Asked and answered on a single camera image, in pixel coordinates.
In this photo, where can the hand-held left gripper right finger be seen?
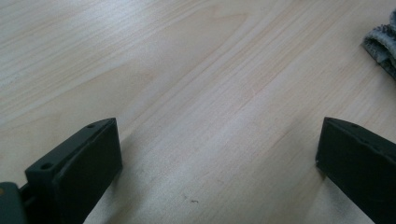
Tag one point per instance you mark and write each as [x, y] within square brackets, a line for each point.
[358, 161]

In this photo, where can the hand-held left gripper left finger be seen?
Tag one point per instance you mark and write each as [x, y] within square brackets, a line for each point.
[77, 174]

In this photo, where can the grey and blue fuzzy sock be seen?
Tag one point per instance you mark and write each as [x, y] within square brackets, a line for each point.
[381, 46]

